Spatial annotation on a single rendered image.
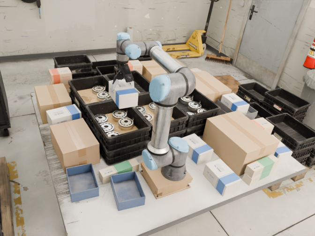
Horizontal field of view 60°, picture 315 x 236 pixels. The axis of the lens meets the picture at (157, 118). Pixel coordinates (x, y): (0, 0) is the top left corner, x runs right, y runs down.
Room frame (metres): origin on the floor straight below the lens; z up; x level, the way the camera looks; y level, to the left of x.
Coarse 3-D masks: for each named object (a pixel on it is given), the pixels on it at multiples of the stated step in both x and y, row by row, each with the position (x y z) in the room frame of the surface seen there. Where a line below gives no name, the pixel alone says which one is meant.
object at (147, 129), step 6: (102, 102) 1.62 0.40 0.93; (108, 102) 1.64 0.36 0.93; (132, 108) 1.59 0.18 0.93; (90, 114) 1.46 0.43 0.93; (138, 114) 1.53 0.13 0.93; (144, 120) 1.47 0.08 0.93; (150, 126) 1.41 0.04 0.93; (102, 132) 1.30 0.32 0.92; (132, 132) 1.32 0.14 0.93; (138, 132) 1.35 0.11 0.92; (108, 138) 1.24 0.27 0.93; (114, 138) 1.25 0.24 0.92; (120, 138) 1.28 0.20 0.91
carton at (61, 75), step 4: (56, 68) 2.07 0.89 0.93; (60, 68) 2.08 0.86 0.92; (64, 68) 2.09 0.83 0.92; (68, 68) 2.10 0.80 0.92; (52, 72) 1.99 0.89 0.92; (56, 72) 2.00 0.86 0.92; (60, 72) 2.01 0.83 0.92; (64, 72) 2.02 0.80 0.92; (68, 72) 2.03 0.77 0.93; (52, 76) 1.94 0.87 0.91; (56, 76) 1.96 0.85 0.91; (60, 76) 1.98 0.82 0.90; (64, 76) 1.99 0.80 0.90; (68, 76) 2.01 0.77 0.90; (52, 80) 1.94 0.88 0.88; (56, 80) 1.96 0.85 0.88; (60, 80) 1.98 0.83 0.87; (64, 80) 1.99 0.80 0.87; (68, 80) 2.01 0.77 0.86
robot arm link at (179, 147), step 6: (174, 138) 1.21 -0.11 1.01; (180, 138) 1.23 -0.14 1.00; (168, 144) 1.16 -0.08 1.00; (174, 144) 1.15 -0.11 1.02; (180, 144) 1.16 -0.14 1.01; (186, 144) 1.18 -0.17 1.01; (174, 150) 1.13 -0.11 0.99; (180, 150) 1.13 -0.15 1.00; (186, 150) 1.15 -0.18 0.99; (174, 156) 1.11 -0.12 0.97; (180, 156) 1.13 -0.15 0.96; (186, 156) 1.16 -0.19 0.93; (174, 162) 1.12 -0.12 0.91; (180, 162) 1.13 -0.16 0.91
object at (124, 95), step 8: (120, 80) 1.59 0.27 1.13; (120, 88) 1.48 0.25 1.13; (128, 88) 1.49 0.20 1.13; (112, 96) 1.49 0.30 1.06; (120, 96) 1.39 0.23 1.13; (128, 96) 1.42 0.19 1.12; (136, 96) 1.44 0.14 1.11; (120, 104) 1.39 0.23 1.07; (128, 104) 1.42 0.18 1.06; (136, 104) 1.45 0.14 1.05
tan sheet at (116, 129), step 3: (105, 114) 1.62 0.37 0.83; (108, 114) 1.63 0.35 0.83; (111, 114) 1.63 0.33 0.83; (108, 117) 1.59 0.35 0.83; (111, 117) 1.60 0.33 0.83; (108, 120) 1.55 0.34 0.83; (111, 120) 1.56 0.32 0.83; (114, 120) 1.56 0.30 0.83; (111, 123) 1.53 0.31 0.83; (114, 123) 1.53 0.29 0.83; (117, 123) 1.53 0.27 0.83; (114, 126) 1.49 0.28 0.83; (117, 126) 1.50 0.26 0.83; (135, 126) 1.52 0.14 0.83; (114, 129) 1.46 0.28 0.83; (117, 129) 1.46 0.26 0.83; (120, 129) 1.47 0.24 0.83; (132, 129) 1.49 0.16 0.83; (135, 129) 1.49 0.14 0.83; (117, 132) 1.43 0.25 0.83; (123, 132) 1.44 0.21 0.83; (126, 132) 1.45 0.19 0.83
